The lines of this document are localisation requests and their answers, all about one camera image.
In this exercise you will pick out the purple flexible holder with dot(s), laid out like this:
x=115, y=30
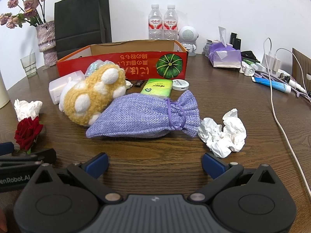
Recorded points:
x=263, y=74

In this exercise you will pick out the white tissue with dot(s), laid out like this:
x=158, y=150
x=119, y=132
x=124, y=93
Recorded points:
x=26, y=109
x=228, y=136

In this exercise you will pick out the orange cardboard box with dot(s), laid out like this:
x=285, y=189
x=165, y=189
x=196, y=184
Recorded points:
x=145, y=60

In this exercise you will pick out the green white tube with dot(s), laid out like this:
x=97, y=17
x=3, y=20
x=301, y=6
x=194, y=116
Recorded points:
x=249, y=62

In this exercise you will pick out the cream thermos bottle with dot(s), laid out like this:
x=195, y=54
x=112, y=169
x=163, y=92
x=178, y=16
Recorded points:
x=3, y=94

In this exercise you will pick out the white pink tube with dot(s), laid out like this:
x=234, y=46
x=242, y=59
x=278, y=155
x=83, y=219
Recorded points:
x=295, y=85

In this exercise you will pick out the iridescent plastic bag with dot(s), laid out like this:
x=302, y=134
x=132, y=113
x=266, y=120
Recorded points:
x=96, y=66

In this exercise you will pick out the white robot speaker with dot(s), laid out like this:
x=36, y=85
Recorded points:
x=189, y=35

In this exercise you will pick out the purple tissue pack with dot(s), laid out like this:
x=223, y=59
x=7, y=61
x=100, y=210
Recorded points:
x=226, y=55

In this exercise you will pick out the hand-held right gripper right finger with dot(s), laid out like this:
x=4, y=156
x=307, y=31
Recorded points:
x=213, y=166

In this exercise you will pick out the white rectangular plastic box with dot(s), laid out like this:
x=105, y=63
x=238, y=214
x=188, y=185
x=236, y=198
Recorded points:
x=57, y=88

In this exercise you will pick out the green tissue packet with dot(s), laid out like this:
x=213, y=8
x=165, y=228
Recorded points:
x=156, y=87

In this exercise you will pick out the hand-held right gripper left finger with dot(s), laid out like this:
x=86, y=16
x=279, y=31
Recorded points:
x=97, y=165

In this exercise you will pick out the pink mottled vase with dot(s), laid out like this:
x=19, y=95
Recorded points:
x=46, y=38

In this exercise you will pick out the black paper bag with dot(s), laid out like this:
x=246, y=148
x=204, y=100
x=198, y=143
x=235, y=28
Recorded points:
x=80, y=24

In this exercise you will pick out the pink patterned box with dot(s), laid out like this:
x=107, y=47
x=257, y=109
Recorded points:
x=209, y=46

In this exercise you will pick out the black rectangular case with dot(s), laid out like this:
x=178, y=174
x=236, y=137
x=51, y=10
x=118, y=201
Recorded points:
x=235, y=41

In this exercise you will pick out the black red packet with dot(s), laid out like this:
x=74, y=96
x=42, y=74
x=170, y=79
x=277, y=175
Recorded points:
x=249, y=55

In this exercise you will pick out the red label water bottle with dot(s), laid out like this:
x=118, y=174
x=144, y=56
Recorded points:
x=170, y=26
x=155, y=26

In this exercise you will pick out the white round labelled case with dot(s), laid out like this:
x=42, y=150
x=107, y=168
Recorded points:
x=181, y=85

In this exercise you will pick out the red rose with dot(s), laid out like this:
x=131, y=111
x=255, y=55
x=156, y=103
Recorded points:
x=25, y=131

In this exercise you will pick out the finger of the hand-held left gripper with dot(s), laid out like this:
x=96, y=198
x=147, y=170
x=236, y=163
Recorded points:
x=43, y=155
x=6, y=148

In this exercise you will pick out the yellow white plush toy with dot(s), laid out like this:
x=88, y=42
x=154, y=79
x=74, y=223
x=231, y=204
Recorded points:
x=85, y=102

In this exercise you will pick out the white charger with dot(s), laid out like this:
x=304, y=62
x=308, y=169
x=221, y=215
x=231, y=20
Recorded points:
x=267, y=62
x=277, y=64

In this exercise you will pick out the clear drinking glass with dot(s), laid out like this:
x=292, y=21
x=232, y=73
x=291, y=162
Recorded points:
x=29, y=65

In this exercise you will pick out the blue toothpaste tube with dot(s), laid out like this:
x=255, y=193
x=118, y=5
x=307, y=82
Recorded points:
x=277, y=85

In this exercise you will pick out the dried pink flowers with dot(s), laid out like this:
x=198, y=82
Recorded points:
x=29, y=4

